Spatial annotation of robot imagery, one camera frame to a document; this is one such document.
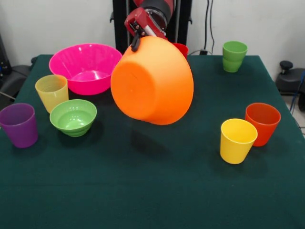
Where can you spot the bright yellow cup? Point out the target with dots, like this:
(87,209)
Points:
(234,152)

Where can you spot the dark grey stand base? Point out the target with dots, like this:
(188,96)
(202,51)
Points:
(12,81)

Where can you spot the black equipment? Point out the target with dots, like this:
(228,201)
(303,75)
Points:
(3,57)

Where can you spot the orange-red cup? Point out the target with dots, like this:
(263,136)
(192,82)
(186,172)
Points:
(264,133)

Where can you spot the purple cup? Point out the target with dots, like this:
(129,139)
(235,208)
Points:
(21,133)

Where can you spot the large orange bowl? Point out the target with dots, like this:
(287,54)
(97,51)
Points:
(152,86)

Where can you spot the green cup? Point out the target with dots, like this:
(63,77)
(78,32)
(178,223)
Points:
(233,62)

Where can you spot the pale yellow translucent cup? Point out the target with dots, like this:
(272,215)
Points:
(53,97)

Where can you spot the red cup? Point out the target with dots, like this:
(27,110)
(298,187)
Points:
(183,50)

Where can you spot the small green bowl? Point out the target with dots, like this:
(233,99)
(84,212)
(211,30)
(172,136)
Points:
(71,126)

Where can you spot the dark green table cloth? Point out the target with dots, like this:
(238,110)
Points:
(152,179)

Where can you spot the large pink bowl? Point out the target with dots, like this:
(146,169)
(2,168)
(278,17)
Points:
(85,86)

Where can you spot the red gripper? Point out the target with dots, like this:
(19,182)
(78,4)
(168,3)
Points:
(143,22)

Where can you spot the black stand base with knob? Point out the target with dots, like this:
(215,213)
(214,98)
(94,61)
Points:
(289,81)

